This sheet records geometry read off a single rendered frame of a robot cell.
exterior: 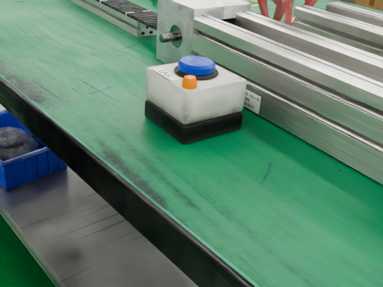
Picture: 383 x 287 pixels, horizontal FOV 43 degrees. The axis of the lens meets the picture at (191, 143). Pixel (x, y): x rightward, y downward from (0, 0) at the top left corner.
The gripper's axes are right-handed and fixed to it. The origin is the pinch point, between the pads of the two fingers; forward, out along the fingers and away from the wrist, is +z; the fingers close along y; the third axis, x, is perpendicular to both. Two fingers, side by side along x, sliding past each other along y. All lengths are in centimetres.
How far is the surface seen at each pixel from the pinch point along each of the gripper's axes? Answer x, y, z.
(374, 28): -19.9, -5.0, -7.1
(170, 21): 0.1, -23.7, -3.6
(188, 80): -20.1, -36.2, -5.5
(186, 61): -16.5, -33.8, -5.7
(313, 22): -9.4, -4.1, -4.5
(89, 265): 19, -26, 60
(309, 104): -26.8, -25.1, -3.5
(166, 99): -17.5, -36.6, -2.2
